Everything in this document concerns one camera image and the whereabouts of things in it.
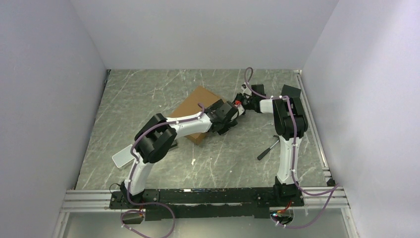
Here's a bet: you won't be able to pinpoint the black square box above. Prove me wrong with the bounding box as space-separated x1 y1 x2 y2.
281 84 302 98

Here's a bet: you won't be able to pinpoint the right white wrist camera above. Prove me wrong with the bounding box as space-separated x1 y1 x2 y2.
241 84 252 95

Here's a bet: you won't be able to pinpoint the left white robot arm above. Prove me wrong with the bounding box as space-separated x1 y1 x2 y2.
121 100 245 208

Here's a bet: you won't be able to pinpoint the silver metal tin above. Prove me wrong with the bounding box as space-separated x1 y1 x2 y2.
111 144 134 169

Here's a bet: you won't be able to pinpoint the brown cardboard box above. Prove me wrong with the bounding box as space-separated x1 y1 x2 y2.
168 86 227 145

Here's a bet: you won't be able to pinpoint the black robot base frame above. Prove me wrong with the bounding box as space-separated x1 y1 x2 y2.
109 184 304 221

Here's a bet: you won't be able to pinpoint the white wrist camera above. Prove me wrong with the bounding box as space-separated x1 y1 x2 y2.
234 100 245 117
241 84 252 95

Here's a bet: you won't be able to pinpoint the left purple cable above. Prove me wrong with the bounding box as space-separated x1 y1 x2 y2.
120 103 206 238

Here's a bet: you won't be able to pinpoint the black handled claw hammer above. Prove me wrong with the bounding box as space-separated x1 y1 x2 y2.
257 135 279 161

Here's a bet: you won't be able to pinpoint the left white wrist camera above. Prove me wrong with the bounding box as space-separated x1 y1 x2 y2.
234 100 245 117

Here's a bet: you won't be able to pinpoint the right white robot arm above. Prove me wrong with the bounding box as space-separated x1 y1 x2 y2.
234 84 309 206

